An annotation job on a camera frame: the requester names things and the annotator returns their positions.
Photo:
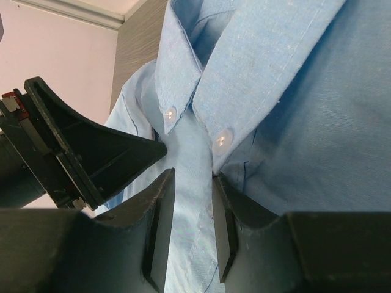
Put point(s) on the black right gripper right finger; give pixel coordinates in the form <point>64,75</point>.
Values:
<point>258,251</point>

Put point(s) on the blue button-up shirt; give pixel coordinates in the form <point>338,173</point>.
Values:
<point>290,100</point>

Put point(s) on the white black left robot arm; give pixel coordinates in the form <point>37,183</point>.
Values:
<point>49,148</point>

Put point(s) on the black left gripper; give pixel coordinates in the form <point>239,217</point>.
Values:
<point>49,148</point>

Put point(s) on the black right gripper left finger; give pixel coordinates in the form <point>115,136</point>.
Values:
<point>63,250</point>

